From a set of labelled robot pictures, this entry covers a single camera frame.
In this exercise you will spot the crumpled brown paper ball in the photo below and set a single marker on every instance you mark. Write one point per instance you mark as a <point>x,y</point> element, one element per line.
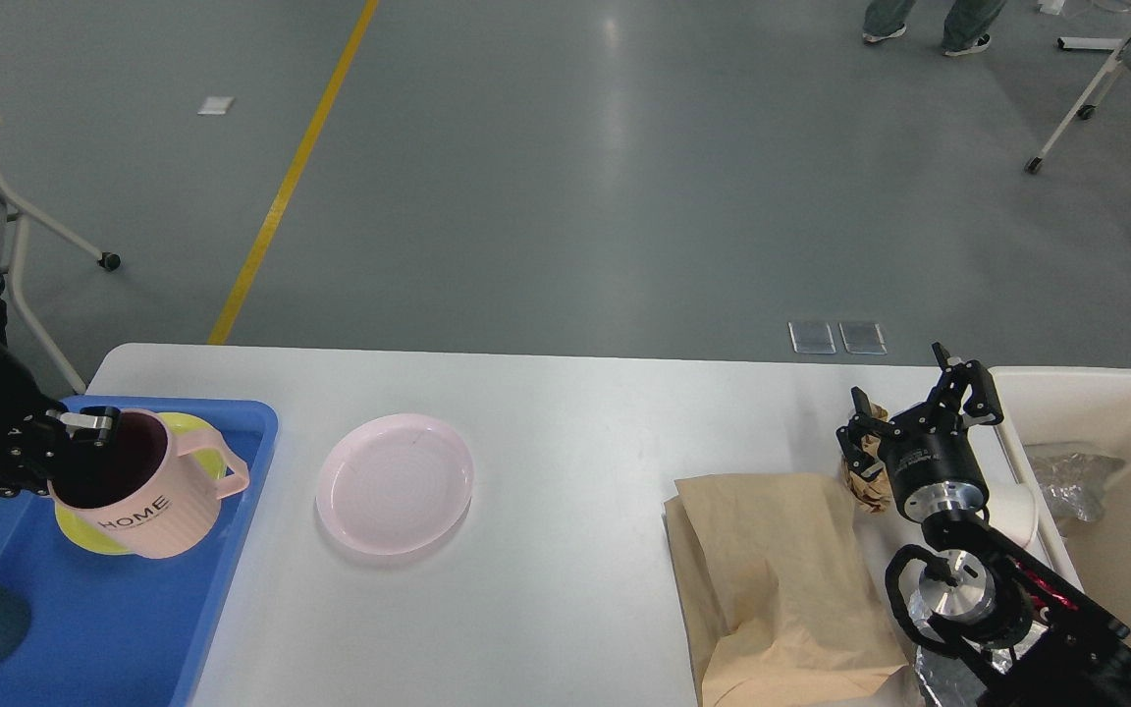
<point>873,494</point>

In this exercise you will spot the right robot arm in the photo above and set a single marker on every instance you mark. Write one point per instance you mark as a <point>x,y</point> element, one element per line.
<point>968,592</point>

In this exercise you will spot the walking person in jeans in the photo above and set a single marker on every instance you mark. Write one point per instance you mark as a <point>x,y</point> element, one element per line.
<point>965,28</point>

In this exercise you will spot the white rolling stand right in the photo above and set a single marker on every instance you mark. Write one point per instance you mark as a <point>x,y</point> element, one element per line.
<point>1096,79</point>

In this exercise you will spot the pink HOME mug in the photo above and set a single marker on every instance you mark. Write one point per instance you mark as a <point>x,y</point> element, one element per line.
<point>148,501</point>

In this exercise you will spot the yellow plate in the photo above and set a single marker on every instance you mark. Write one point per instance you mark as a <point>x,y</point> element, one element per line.
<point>202,432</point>

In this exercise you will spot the blue plastic tray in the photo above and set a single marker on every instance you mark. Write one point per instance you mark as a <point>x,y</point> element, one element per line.
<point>125,630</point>

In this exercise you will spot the pink plate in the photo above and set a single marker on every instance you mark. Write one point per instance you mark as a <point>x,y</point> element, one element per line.
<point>395,486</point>

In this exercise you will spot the crushed red can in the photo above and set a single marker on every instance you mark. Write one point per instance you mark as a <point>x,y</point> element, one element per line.
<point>1050,587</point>

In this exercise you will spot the left floor outlet plate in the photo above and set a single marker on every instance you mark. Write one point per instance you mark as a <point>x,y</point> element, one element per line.
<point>812,337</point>

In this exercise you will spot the right floor outlet plate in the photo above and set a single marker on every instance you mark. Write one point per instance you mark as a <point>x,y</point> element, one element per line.
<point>864,338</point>

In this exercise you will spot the white paper cup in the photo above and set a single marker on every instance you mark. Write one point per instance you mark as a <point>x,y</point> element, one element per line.
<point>1013,511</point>

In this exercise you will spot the crumpled clear plastic wrap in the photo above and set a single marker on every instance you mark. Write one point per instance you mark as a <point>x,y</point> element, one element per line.
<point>1073,477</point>

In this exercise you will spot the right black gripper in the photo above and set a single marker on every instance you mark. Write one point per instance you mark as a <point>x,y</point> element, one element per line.
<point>931,465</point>

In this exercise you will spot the floor outlet plate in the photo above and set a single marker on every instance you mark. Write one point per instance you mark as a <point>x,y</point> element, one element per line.
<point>864,338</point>
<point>812,337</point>

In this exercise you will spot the brown paper bag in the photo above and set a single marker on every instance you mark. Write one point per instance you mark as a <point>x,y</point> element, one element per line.
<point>778,604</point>

